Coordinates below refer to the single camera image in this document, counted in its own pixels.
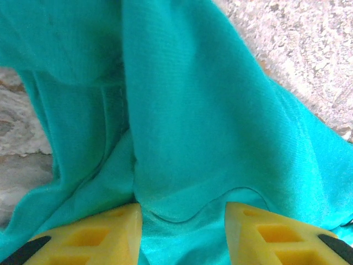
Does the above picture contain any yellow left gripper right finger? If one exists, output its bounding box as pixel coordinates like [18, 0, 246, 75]
[224, 202, 353, 265]

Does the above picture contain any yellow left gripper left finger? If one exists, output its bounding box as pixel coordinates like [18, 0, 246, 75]
[0, 203, 143, 265]

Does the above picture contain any teal t-shirt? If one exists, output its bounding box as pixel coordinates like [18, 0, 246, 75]
[0, 0, 353, 265]

